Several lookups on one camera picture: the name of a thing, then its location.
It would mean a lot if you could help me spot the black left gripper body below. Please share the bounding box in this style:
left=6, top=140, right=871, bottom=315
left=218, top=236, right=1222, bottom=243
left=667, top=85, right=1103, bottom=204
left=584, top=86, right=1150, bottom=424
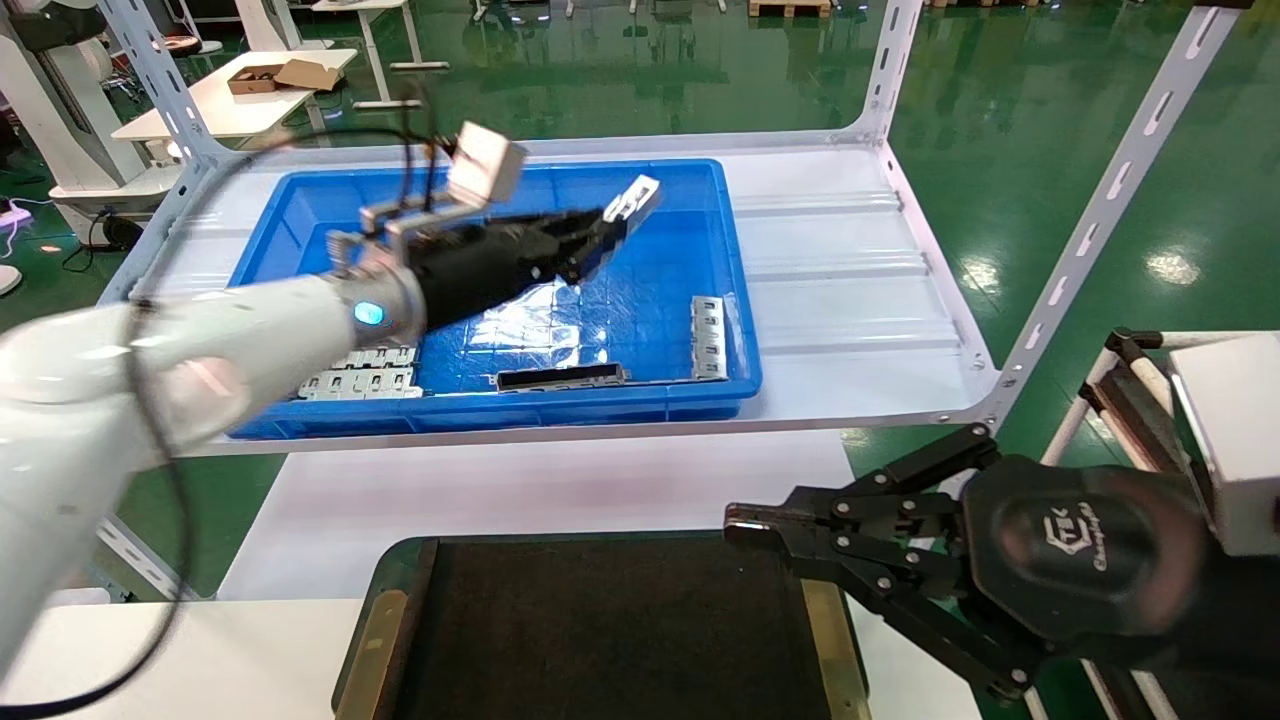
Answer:
left=405, top=220, right=566, bottom=333

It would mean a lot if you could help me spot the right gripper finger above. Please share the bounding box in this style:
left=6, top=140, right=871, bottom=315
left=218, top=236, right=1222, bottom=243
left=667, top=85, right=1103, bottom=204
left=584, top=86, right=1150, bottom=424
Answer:
left=725, top=428, right=1001, bottom=538
left=725, top=526, right=1046, bottom=706

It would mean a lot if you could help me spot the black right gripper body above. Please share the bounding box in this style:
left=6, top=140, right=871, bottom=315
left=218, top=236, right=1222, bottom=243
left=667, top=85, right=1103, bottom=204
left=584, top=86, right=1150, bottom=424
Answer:
left=960, top=455, right=1280, bottom=720

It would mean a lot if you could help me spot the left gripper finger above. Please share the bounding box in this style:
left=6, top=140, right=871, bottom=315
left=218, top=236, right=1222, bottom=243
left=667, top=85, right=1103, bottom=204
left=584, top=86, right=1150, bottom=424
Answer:
left=558, top=220, right=631, bottom=289
left=545, top=208, right=613, bottom=253

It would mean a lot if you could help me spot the silver part with square holes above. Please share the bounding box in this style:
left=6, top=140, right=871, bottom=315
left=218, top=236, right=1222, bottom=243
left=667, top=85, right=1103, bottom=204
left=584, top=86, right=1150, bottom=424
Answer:
left=572, top=174, right=663, bottom=289

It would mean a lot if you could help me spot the black container tray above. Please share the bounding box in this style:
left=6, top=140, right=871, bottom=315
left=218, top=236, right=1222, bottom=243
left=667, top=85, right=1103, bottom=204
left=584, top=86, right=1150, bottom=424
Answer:
left=330, top=530, right=873, bottom=720

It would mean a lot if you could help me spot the blue plastic bin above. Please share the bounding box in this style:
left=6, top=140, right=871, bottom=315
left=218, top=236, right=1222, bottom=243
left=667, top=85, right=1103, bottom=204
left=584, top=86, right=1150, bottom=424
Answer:
left=226, top=158, right=764, bottom=441

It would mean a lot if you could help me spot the silver slotted metal plate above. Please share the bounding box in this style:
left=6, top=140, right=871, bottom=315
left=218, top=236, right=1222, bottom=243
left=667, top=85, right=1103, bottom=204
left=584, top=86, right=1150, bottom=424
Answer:
left=340, top=345, right=419, bottom=371
left=296, top=368, right=425, bottom=402

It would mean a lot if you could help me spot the white desk with metal legs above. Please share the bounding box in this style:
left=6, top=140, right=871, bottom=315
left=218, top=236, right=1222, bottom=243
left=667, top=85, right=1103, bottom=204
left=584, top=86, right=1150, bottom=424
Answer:
left=310, top=0, right=451, bottom=111

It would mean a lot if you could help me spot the white metal shelving rack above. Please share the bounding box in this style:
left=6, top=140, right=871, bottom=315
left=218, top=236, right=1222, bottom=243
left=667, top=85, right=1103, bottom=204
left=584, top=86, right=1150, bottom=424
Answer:
left=95, top=0, right=1251, bottom=601

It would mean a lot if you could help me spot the open cardboard box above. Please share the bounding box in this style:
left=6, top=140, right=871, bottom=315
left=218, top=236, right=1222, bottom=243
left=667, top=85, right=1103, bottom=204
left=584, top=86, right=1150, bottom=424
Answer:
left=227, top=59, right=347, bottom=97

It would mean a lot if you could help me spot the white table under cardboard box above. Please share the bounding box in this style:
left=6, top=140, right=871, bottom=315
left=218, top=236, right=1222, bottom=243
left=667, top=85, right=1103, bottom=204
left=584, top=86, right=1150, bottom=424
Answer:
left=112, top=48, right=359, bottom=151

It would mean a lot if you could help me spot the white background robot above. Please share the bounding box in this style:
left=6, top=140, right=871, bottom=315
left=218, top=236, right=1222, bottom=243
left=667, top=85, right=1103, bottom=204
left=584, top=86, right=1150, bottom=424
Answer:
left=0, top=0, right=186, bottom=216

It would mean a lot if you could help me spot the white power strip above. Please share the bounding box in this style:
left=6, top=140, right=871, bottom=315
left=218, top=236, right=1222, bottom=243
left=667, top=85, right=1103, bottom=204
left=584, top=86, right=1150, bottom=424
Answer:
left=0, top=198, right=46, bottom=256

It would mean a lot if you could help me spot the silver camera mount bracket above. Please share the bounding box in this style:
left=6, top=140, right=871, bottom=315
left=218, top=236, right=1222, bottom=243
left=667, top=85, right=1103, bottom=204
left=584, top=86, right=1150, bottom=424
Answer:
left=327, top=193, right=471, bottom=283

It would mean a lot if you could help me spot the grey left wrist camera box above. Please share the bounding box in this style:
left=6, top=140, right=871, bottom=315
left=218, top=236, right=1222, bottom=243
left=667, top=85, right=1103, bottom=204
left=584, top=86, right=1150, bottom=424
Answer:
left=446, top=121, right=529, bottom=210

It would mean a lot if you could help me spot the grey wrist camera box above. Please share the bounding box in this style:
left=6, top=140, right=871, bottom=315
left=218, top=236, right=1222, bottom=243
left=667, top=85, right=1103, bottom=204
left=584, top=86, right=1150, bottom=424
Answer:
left=446, top=121, right=529, bottom=210
left=1168, top=333, right=1280, bottom=558

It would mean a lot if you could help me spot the silver bracket with black slot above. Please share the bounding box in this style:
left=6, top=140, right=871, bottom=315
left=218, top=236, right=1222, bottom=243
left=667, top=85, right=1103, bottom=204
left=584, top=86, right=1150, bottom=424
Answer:
left=496, top=362, right=631, bottom=394

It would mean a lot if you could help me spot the short silver slotted bracket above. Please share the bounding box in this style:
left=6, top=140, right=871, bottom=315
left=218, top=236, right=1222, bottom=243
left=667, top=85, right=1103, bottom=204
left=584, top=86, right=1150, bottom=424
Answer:
left=691, top=296, right=728, bottom=383

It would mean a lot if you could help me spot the white frame with black strap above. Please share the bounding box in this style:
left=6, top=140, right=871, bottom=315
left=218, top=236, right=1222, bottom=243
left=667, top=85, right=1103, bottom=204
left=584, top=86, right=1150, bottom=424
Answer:
left=1040, top=326, right=1280, bottom=481

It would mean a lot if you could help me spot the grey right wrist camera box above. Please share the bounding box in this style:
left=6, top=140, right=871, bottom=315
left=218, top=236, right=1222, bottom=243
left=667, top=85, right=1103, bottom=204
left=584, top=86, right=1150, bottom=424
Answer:
left=1168, top=333, right=1280, bottom=558

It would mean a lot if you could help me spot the black coiled floor cable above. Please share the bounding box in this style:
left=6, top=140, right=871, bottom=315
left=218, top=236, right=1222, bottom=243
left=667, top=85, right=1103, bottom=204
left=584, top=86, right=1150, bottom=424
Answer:
left=62, top=205, right=146, bottom=273

